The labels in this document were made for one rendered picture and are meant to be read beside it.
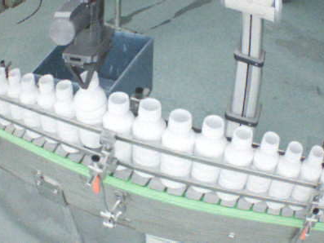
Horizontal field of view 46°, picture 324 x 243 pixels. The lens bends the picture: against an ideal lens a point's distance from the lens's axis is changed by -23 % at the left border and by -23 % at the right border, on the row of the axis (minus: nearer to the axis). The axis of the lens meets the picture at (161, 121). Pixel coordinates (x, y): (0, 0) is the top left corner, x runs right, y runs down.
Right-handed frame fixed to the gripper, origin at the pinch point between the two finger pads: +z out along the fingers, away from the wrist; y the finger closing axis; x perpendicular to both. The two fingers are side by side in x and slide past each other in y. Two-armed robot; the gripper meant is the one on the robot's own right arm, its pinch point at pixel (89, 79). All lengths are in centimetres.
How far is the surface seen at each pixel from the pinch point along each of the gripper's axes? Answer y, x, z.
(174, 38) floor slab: -206, -50, 119
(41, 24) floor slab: -205, -176, 119
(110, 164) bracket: 5.4, 6.4, 14.7
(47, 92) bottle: 0.9, -11.0, 5.1
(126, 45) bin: -56, -18, 30
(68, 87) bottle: -1.4, -6.4, 4.5
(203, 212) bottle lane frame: 5.3, 25.9, 21.9
